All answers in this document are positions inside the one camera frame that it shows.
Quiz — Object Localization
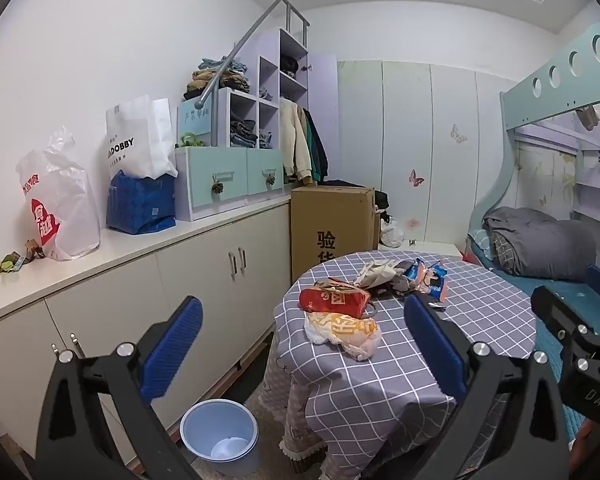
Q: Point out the yellow white plastic bag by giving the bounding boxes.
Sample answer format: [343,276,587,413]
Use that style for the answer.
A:
[304,311,383,362]

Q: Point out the long white low cabinet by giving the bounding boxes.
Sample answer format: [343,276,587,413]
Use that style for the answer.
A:
[0,192,293,461]

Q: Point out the cream hanging jacket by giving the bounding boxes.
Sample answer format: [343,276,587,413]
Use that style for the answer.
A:
[279,99,313,186]

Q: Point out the dark snack wrapper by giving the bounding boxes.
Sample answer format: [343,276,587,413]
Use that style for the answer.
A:
[380,259,418,296]

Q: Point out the pile of folded clothes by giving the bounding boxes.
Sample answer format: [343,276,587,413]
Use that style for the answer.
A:
[182,57,251,101]

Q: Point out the teal bed sheet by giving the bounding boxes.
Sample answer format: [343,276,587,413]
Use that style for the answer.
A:
[467,227,600,441]

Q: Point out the light blue plastic bin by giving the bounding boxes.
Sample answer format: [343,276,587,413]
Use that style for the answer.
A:
[180,399,260,477]

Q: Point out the blue snack wrapper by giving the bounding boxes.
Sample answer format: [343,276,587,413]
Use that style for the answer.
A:
[405,259,449,303]

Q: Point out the dark green hanging jacket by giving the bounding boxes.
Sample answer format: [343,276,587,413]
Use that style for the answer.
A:
[302,107,329,181]

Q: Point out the brown cardboard box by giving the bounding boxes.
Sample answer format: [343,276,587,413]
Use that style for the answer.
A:
[291,186,381,286]

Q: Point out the red snack bag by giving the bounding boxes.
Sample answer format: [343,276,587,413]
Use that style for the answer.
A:
[299,285,372,318]

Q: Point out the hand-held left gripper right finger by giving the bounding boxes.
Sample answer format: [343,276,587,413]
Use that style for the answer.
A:
[404,292,571,480]

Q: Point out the white wardrobe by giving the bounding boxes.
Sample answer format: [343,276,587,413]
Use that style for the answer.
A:
[337,60,518,251]

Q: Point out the teal bunk bed frame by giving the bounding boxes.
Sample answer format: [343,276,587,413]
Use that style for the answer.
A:
[462,22,600,311]

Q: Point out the white paper shopping bag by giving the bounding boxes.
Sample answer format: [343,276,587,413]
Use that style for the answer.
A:
[105,94,178,181]

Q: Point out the folded jeans stack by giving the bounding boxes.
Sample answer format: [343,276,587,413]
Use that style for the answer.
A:
[229,117,259,147]

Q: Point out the beige quilted table skirt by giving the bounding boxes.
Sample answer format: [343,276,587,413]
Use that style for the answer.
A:
[257,340,481,480]

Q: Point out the white red plastic bag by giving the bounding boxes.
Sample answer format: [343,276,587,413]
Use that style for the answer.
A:
[15,127,102,262]

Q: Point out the teal sign board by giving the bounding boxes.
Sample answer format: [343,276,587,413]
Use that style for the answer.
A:
[176,98,216,142]

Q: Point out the blue woven bag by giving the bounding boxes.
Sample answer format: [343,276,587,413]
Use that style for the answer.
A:
[106,170,177,236]

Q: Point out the grey duvet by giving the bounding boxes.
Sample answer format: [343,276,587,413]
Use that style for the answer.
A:
[482,206,598,281]

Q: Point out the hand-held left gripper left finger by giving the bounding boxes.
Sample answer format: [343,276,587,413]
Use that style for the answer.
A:
[36,296,204,480]

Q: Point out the lilac cubby shelf unit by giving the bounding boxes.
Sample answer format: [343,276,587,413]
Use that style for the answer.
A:
[215,27,338,183]

